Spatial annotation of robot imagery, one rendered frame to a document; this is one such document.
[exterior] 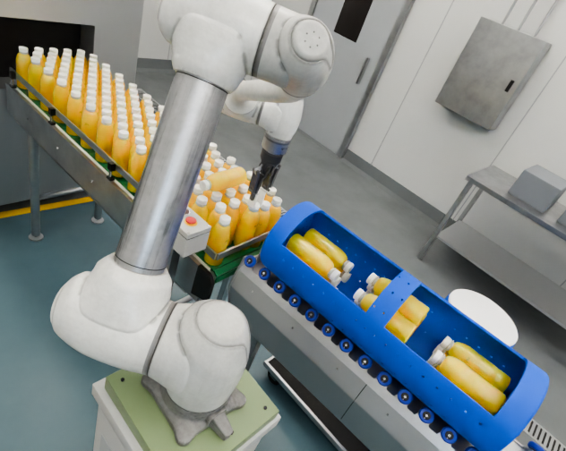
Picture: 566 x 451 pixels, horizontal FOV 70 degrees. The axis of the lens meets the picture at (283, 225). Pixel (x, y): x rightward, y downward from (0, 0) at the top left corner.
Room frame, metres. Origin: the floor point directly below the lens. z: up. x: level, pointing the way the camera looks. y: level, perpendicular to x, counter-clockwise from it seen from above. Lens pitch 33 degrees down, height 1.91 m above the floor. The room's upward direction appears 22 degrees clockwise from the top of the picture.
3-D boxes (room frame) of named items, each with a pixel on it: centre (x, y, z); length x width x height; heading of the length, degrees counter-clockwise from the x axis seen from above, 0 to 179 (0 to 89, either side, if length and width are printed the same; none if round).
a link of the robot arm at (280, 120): (1.27, 0.14, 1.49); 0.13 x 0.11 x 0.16; 96
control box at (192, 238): (1.08, 0.33, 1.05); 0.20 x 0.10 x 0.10; 62
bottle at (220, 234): (1.15, 0.20, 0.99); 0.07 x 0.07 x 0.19
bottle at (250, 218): (1.27, 0.13, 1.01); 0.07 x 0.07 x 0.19
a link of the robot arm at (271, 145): (1.27, 0.13, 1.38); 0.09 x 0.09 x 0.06
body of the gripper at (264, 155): (1.27, 0.13, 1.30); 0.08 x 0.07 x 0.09; 152
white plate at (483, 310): (1.28, -0.84, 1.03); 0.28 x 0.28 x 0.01
